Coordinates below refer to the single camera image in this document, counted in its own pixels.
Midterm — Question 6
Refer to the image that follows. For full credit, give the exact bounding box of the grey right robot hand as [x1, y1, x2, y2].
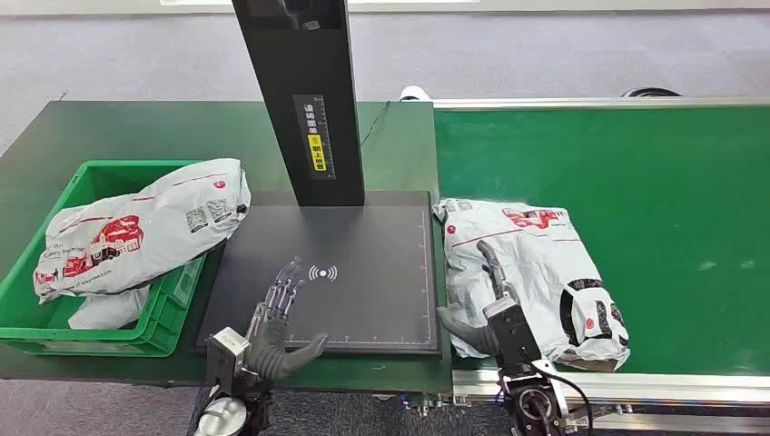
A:
[436, 240, 516, 357]

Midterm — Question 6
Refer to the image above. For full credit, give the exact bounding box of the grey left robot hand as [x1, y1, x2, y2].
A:
[245, 257, 330, 382]

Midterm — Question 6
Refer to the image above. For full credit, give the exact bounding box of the grey mailer bag black print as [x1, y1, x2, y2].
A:
[432, 198, 632, 373]

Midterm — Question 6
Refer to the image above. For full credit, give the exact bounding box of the green conveyor belt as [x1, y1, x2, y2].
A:
[432, 106, 770, 377]

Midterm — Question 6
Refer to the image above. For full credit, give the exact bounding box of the small plain white mailer bag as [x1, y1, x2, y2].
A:
[67, 285, 152, 331]

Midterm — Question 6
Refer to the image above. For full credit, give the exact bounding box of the grey mailer bag red print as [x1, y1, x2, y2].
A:
[33, 158, 252, 305]

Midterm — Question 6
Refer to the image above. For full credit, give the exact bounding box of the yellow black column label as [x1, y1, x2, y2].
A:
[292, 94, 336, 181]

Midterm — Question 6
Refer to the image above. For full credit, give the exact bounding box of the black round object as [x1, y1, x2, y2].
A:
[620, 86, 683, 99]

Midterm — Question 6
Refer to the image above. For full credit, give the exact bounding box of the green plastic crate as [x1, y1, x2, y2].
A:
[0, 159, 209, 359]

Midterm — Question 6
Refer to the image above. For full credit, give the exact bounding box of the black scanner column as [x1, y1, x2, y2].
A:
[231, 0, 367, 208]

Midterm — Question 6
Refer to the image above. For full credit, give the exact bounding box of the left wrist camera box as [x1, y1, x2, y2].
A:
[205, 326, 251, 390]

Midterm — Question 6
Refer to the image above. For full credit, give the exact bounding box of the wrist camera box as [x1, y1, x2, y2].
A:
[205, 326, 251, 390]
[482, 295, 543, 377]

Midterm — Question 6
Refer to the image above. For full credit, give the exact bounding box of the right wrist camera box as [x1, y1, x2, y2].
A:
[482, 295, 543, 377]

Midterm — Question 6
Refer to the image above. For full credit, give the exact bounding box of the black scanner base plate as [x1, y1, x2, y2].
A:
[192, 190, 441, 356]

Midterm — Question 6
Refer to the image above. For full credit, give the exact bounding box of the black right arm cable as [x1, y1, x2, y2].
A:
[528, 367, 597, 436]

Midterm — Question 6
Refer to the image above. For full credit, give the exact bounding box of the thin black table cable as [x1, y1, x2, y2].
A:
[360, 101, 391, 149]

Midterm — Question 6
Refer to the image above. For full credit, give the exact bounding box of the aluminium conveyor side rail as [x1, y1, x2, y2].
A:
[432, 97, 770, 111]
[450, 368, 770, 436]

